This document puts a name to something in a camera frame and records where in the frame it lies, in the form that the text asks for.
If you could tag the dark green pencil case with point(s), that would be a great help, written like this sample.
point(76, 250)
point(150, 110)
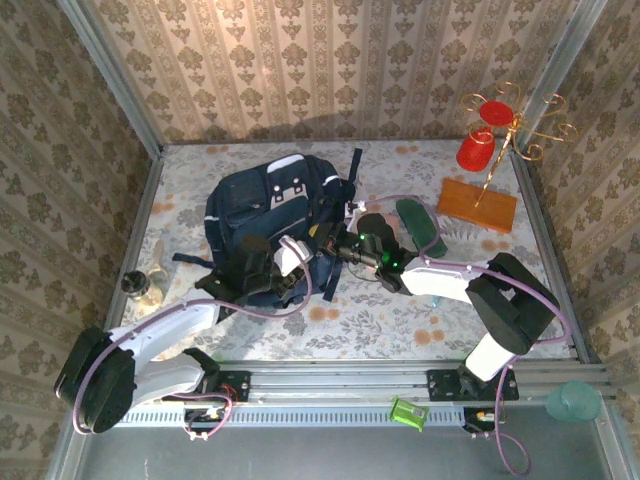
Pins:
point(422, 227)

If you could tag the small green box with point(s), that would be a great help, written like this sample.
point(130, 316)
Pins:
point(410, 414)

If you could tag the teal plastic cup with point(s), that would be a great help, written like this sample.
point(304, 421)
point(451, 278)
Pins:
point(575, 402)

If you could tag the navy blue backpack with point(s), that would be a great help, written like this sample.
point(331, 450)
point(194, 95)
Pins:
point(250, 200)

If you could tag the floral table cloth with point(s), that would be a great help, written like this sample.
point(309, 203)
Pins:
point(350, 330)

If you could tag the glass bottle black cap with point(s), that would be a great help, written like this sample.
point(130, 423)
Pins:
point(137, 287)

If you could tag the aluminium frame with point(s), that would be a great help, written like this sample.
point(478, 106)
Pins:
point(325, 382)

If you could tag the red plastic cup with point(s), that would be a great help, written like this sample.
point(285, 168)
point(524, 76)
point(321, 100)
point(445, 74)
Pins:
point(496, 114)
point(475, 152)

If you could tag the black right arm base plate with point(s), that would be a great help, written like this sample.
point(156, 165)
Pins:
point(445, 385)

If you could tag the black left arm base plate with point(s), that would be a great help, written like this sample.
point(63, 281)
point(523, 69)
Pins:
point(235, 385)

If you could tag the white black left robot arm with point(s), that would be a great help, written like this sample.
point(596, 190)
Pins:
point(165, 320)

